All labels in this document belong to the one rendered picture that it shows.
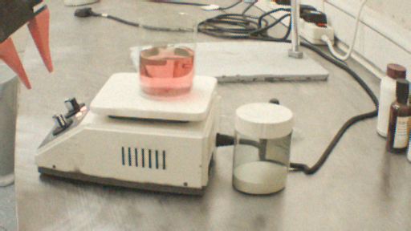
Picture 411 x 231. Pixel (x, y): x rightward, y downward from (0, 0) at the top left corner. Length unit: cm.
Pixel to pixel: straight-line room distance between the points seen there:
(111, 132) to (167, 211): 10
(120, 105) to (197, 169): 10
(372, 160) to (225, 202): 21
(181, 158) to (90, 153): 10
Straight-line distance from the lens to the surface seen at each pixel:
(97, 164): 74
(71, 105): 82
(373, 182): 79
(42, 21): 74
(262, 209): 72
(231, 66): 114
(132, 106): 72
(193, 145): 71
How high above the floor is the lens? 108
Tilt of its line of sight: 20 degrees down
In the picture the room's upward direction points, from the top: 2 degrees clockwise
